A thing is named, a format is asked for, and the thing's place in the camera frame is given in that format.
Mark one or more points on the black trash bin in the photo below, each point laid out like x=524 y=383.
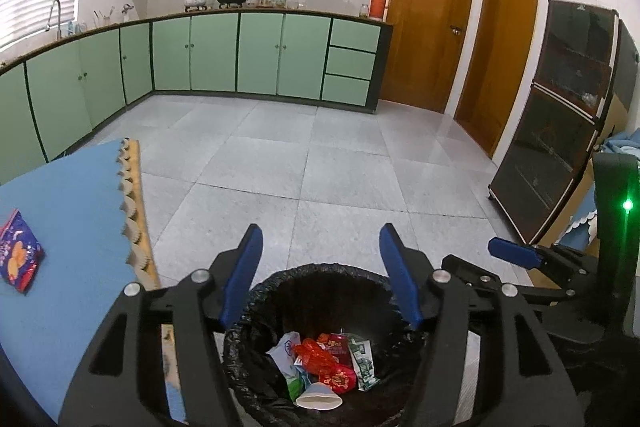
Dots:
x=325 y=292

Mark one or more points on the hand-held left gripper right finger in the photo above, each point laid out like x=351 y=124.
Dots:
x=400 y=277

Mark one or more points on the small glass jar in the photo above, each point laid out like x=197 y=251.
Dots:
x=363 y=11

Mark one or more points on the green white wrapper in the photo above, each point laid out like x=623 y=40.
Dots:
x=362 y=357

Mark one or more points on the wide wooden door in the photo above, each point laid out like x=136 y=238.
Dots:
x=425 y=22

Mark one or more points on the small white paper cup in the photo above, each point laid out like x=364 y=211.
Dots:
x=317 y=396

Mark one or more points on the black glass cabinet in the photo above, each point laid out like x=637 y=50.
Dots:
x=555 y=122

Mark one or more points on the red plastic wrapper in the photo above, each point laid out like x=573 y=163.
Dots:
x=315 y=357

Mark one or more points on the blue snack packet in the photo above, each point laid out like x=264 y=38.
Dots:
x=20 y=252

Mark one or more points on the narrow wooden door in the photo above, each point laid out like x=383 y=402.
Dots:
x=500 y=52

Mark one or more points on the utensil holder cups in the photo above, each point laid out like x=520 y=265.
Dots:
x=105 y=17

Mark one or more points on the white green salt bag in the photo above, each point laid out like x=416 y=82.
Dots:
x=286 y=354

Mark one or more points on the green lower kitchen cabinets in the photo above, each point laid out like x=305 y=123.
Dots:
x=215 y=54

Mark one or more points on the dark cloth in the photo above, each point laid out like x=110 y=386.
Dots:
x=600 y=387

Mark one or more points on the dark panel behind cabinet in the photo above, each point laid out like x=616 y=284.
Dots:
x=627 y=72

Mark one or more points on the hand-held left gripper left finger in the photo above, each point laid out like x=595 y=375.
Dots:
x=245 y=272

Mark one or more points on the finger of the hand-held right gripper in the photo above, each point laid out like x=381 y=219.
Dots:
x=512 y=251
x=480 y=269

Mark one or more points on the orange thermos flask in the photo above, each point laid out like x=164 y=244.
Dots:
x=379 y=2

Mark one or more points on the blue tablecloth table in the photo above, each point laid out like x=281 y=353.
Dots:
x=75 y=207

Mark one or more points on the steel kitchen faucet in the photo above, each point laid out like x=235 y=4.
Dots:
x=54 y=14

